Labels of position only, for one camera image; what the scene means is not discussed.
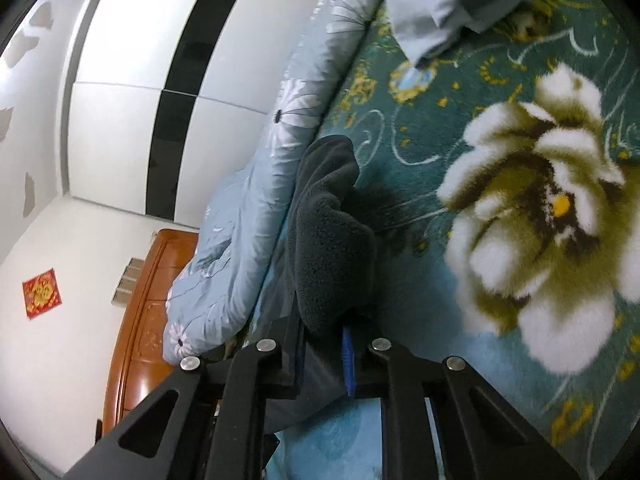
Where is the black and white fleece jacket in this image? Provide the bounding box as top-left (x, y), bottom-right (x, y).
top-left (257, 136), bottom-right (376, 434)

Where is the orange wooden headboard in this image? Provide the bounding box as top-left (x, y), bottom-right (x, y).
top-left (102, 229), bottom-right (198, 434)

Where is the light blue floral quilt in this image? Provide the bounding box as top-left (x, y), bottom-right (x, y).
top-left (162, 0), bottom-right (381, 365)

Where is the floral teal plush blanket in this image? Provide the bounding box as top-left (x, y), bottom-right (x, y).
top-left (240, 0), bottom-right (640, 480)

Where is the white black striped wardrobe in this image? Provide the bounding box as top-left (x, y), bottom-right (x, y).
top-left (67, 0), bottom-right (318, 226)

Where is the white wall switch panel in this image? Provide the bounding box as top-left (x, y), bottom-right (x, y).
top-left (112, 258), bottom-right (144, 308)

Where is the red paper wall decoration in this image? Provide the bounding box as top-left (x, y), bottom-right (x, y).
top-left (22, 269), bottom-right (62, 320)

